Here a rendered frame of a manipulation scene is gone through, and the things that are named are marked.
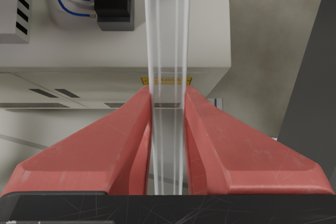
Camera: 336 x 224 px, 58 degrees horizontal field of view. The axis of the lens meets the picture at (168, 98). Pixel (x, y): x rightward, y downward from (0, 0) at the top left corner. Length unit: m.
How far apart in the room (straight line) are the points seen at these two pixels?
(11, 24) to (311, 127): 0.41
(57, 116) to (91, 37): 0.68
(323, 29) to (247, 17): 1.03
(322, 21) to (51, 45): 0.41
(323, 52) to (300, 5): 1.12
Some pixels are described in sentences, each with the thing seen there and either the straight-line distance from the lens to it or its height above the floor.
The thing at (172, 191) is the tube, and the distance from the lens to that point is 0.16.
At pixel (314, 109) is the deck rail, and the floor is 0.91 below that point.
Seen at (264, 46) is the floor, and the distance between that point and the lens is 1.18.
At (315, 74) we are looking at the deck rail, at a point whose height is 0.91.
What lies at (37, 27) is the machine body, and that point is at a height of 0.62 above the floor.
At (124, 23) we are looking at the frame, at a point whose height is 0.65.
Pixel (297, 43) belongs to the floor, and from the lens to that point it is 1.22.
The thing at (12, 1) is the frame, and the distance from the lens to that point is 0.50.
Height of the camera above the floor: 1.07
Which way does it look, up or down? 81 degrees down
